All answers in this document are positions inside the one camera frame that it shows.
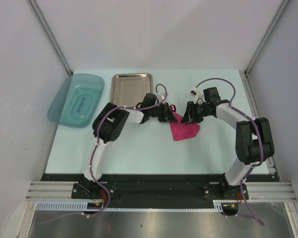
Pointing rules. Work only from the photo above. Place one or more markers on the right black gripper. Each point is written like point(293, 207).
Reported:
point(189, 116)

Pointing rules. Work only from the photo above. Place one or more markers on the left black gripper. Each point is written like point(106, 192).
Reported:
point(167, 116)

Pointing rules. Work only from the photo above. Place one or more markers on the pink paper napkin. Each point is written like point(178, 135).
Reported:
point(183, 131)

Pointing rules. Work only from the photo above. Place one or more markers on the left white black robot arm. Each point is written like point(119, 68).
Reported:
point(108, 126)

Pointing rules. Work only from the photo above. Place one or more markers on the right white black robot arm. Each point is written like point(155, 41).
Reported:
point(253, 139)

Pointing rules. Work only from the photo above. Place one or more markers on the steel tray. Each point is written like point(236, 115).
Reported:
point(131, 88)

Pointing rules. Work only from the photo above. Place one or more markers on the teal plastic container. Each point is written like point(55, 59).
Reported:
point(77, 100)

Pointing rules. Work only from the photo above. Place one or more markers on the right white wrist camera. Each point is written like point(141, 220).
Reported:
point(198, 97)

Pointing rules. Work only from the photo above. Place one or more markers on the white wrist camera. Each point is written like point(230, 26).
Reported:
point(161, 96)
point(198, 97)

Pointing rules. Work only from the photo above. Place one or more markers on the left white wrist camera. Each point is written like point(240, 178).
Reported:
point(161, 96)

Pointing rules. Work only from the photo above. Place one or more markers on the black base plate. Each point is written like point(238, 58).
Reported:
point(204, 179)

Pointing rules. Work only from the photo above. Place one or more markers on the white cable duct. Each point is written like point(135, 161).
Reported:
point(196, 205)

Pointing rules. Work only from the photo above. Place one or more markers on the right aluminium corner post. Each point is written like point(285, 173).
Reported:
point(267, 35)

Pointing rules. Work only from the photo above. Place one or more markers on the aluminium corner post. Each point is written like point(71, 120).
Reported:
point(267, 35)
point(39, 15)

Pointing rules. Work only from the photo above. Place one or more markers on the left aluminium corner post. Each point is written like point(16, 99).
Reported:
point(39, 15)

